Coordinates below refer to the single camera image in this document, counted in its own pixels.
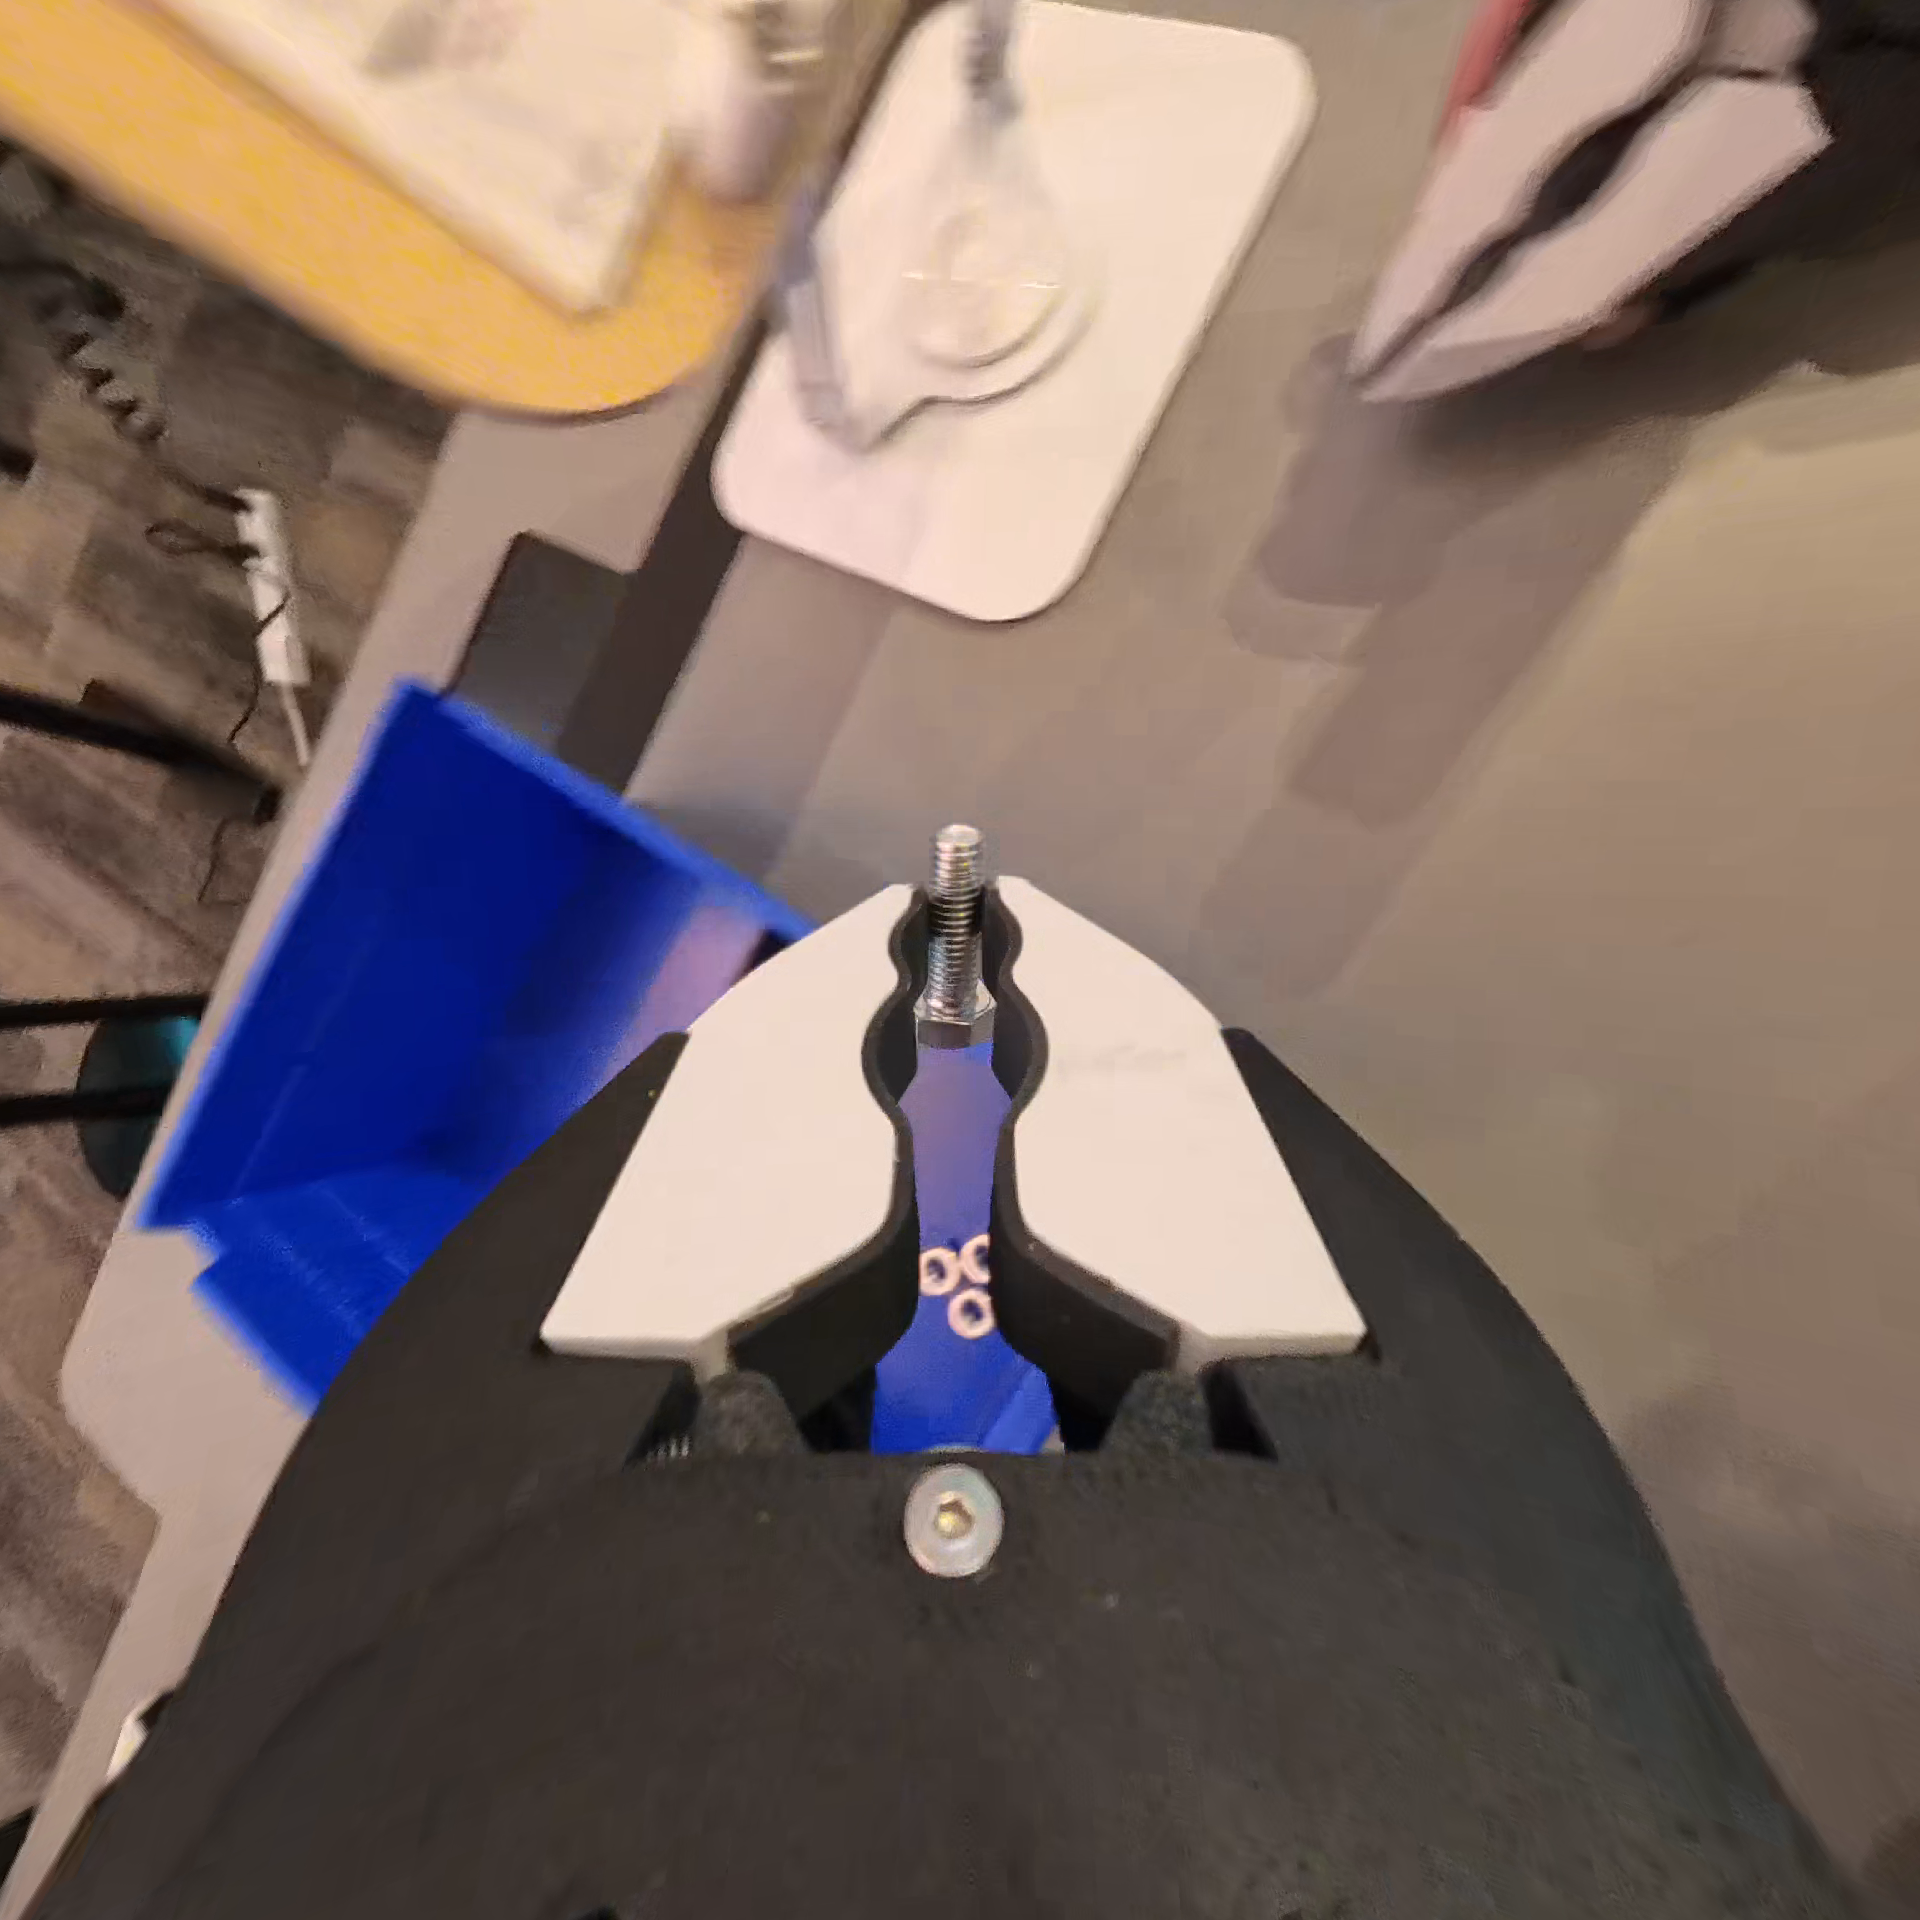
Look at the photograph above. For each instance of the printed instruction sheet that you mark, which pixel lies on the printed instruction sheet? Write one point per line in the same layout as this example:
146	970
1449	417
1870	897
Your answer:
525	149

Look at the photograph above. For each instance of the silver hex bolt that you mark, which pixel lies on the silver hex bolt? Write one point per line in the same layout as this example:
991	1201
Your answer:
956	960

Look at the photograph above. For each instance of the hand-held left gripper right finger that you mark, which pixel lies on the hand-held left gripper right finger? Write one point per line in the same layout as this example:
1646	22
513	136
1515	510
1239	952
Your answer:
1186	1185

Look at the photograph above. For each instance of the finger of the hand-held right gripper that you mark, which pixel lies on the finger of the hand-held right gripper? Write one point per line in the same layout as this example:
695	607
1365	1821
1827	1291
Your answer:
1652	224
1575	90

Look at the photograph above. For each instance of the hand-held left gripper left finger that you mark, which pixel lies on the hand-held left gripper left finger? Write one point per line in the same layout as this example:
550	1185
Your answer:
734	1185

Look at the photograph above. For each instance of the blue plastic bin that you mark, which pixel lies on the blue plastic bin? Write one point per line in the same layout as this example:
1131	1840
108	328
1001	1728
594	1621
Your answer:
452	974

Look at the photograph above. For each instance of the white power strip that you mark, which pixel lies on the white power strip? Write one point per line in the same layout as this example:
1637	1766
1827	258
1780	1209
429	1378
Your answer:
275	599

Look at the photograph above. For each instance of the instruction sheet on stand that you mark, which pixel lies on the instruction sheet on stand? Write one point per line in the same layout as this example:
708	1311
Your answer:
1021	495

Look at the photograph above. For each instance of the grey desk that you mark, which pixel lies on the grey desk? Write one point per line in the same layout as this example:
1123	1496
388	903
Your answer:
1500	902

